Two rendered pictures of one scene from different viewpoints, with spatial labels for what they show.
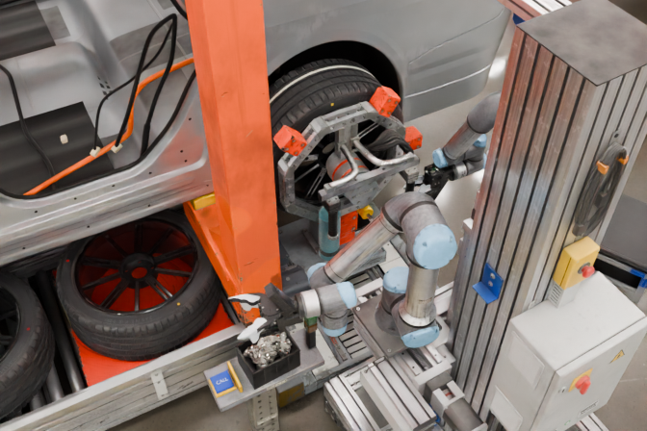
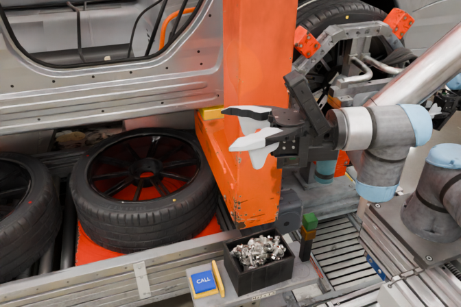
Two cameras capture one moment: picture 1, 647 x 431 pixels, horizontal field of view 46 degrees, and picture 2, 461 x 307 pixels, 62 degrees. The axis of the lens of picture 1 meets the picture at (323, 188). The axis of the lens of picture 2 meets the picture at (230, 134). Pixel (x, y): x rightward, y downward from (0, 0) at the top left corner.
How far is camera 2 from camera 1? 1.55 m
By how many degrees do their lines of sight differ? 15
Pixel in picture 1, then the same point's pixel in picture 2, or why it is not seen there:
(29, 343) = (25, 214)
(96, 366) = (89, 253)
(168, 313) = (162, 206)
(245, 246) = not seen: hidden behind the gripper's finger
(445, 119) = not seen: hidden behind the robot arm
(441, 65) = (438, 24)
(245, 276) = (245, 158)
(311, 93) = (327, 6)
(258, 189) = (276, 28)
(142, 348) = (132, 240)
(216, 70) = not seen: outside the picture
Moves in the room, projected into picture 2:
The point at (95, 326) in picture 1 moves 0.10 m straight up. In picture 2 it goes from (91, 209) to (86, 190)
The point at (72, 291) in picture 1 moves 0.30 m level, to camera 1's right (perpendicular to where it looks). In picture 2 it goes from (81, 178) to (147, 186)
